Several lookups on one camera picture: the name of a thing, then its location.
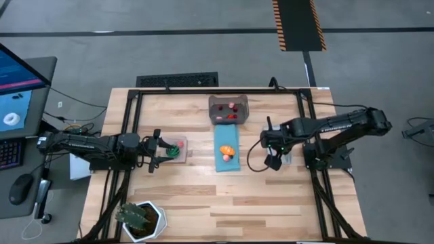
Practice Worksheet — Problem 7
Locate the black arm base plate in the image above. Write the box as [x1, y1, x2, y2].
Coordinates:
[302, 142, 353, 170]
[89, 157, 138, 171]

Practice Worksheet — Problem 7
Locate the white box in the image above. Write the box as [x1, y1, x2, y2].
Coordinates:
[69, 152, 92, 180]

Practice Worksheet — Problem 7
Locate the black orange striped floor mat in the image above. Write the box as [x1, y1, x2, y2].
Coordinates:
[272, 0, 327, 52]

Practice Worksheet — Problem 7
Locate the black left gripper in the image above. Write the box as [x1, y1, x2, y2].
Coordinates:
[138, 128, 180, 174]

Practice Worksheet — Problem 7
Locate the white hexagonal plant pot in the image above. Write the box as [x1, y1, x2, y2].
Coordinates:
[121, 200, 168, 243]

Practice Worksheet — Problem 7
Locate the black monitor blue screen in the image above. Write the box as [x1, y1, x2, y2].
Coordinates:
[0, 43, 52, 96]

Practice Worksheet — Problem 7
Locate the dark grey floor device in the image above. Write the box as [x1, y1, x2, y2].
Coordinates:
[401, 118, 434, 140]

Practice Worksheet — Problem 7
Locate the green watermelon toy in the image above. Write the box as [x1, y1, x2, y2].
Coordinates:
[165, 144, 181, 159]

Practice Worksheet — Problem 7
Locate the black keyboard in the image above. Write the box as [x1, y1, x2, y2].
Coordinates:
[0, 138, 24, 171]

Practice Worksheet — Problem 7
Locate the grey translucent plastic container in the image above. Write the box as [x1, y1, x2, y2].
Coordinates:
[208, 94, 250, 126]

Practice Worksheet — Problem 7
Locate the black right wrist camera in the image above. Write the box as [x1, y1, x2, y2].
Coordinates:
[264, 154, 283, 171]

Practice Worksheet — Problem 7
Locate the green cactus plant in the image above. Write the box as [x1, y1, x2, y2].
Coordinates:
[115, 202, 152, 231]

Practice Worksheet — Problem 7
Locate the blue cloth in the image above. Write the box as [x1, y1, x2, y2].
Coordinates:
[213, 123, 241, 173]

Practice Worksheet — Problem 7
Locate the grey monitor donut image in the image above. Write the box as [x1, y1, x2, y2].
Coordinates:
[0, 56, 58, 140]

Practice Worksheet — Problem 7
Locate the black computer mouse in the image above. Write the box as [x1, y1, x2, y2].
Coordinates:
[9, 174, 34, 206]

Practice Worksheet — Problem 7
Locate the grey cloth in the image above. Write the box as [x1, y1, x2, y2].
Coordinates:
[263, 125, 292, 166]

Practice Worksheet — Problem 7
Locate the dark grey desk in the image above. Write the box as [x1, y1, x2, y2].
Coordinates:
[0, 135, 52, 220]

